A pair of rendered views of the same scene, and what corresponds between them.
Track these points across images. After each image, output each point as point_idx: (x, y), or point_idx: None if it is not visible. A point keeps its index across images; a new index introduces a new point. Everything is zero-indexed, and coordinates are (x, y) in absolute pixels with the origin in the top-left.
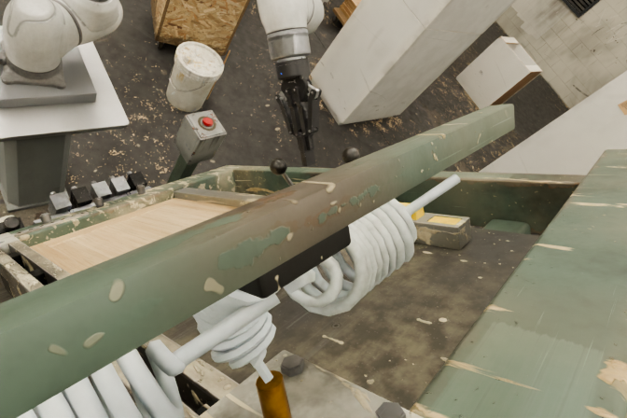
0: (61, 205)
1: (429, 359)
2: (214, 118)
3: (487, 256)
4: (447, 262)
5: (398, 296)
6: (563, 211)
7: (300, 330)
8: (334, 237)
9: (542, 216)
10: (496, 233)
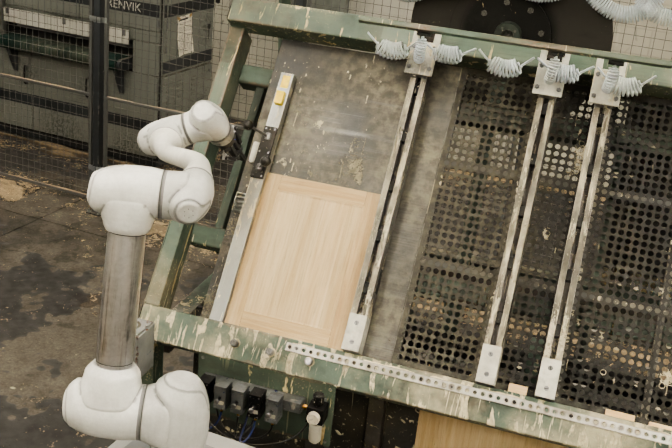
0: (278, 394)
1: (367, 70)
2: None
3: (300, 67)
4: (308, 80)
5: (337, 89)
6: (313, 30)
7: (365, 111)
8: None
9: (243, 56)
10: (277, 68)
